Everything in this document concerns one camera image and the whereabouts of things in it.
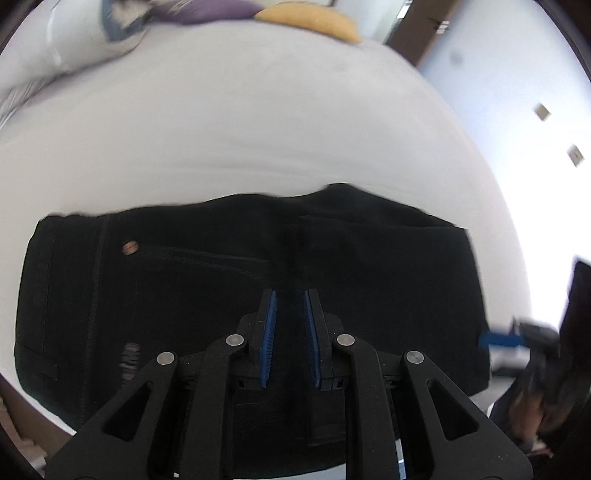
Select purple cushion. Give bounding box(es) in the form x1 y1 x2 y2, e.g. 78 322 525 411
150 0 262 26

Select bed with white sheet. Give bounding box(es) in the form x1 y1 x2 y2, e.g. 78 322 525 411
0 9 532 437

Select black pants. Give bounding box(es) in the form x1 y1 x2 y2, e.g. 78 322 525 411
14 183 491 480

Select rolled white duvet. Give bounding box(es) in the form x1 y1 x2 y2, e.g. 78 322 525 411
0 0 152 79

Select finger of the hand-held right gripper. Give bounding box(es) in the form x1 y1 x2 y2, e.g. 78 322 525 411
479 330 525 350

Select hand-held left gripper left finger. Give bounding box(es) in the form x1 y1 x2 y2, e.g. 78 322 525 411
45 288 279 480

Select person's right hand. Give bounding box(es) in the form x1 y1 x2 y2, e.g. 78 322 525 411
509 371 561 450

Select yellow cushion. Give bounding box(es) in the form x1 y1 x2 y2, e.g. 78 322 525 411
255 2 363 45

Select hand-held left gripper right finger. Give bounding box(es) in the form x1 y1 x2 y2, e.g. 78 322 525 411
302 288 532 480

